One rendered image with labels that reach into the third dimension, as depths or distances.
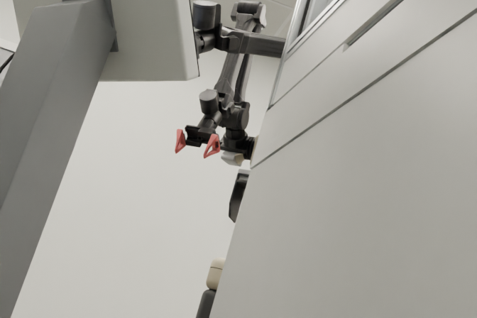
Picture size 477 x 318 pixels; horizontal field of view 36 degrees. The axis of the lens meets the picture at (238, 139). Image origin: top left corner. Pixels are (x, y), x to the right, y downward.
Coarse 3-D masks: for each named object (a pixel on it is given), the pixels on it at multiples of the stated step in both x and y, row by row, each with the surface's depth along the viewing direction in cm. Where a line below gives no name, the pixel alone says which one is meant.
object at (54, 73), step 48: (48, 48) 155; (96, 48) 159; (0, 96) 156; (48, 96) 149; (0, 144) 149; (48, 144) 149; (0, 192) 142; (48, 192) 150; (0, 240) 140; (0, 288) 141
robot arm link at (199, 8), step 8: (200, 0) 181; (192, 8) 179; (200, 8) 177; (208, 8) 177; (216, 8) 180; (192, 16) 179; (200, 16) 177; (208, 16) 178; (216, 16) 181; (200, 24) 178; (208, 24) 178; (216, 24) 182; (216, 32) 183; (216, 40) 184; (224, 40) 182; (232, 40) 183; (216, 48) 184; (224, 48) 183; (232, 48) 184
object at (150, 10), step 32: (32, 0) 177; (64, 0) 170; (96, 0) 161; (128, 0) 160; (160, 0) 155; (128, 32) 163; (160, 32) 158; (192, 32) 158; (128, 64) 165; (160, 64) 160; (192, 64) 158
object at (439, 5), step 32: (416, 0) 100; (448, 0) 90; (384, 32) 108; (416, 32) 96; (448, 32) 88; (352, 64) 117; (384, 64) 103; (288, 96) 149; (320, 96) 127; (352, 96) 111; (288, 128) 140; (256, 160) 155
